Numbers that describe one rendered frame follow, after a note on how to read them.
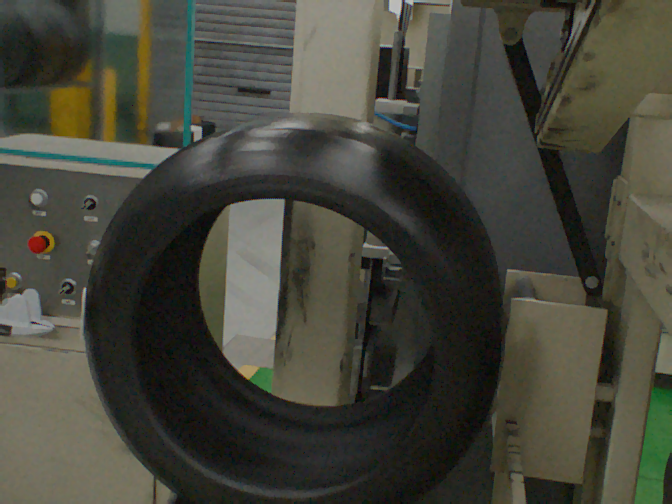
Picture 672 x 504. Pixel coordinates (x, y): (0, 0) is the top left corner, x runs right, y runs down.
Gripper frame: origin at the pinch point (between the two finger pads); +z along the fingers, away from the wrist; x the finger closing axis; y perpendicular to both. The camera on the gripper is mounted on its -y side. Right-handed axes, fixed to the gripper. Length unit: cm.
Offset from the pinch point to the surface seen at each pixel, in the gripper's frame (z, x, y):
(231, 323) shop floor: -45, 342, -118
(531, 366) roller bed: 72, 20, 6
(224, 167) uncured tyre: 25.3, -11.5, 32.4
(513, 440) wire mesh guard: 71, 11, -3
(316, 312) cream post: 36.0, 26.8, 3.9
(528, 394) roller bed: 73, 20, 1
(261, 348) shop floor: -21, 309, -115
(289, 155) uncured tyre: 33.1, -11.0, 35.6
